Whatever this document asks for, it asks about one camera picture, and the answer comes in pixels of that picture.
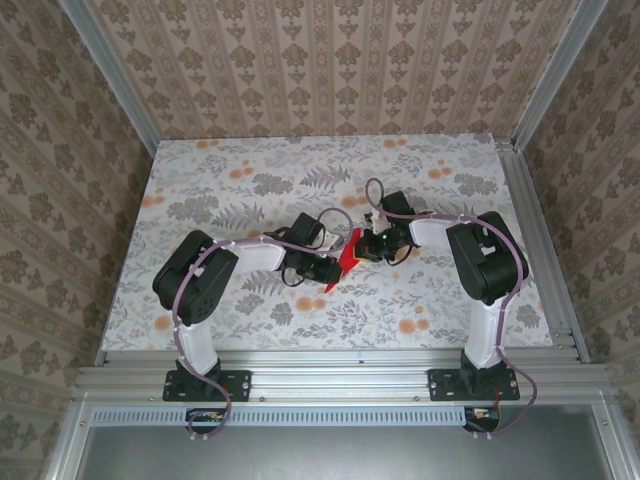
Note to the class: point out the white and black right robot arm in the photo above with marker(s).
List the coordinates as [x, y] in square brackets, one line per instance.
[435, 232]

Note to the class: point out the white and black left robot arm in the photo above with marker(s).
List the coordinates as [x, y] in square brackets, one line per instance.
[257, 255]

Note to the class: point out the floral patterned table cover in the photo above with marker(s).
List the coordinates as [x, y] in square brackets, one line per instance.
[400, 165]

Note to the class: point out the aluminium base beam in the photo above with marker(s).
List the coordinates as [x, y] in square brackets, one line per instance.
[325, 370]

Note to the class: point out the grey metal panel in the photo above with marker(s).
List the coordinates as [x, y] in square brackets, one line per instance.
[325, 455]

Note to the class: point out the small electronics board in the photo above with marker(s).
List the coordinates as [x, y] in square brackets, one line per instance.
[482, 416]
[205, 417]

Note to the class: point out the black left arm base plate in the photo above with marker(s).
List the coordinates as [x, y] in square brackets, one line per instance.
[235, 385]

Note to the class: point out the aluminium side rail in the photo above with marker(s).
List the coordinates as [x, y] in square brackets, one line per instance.
[545, 225]

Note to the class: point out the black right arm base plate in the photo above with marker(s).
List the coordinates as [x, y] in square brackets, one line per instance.
[442, 385]

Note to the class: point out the aluminium frame post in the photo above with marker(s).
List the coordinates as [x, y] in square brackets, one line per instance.
[555, 75]
[110, 75]

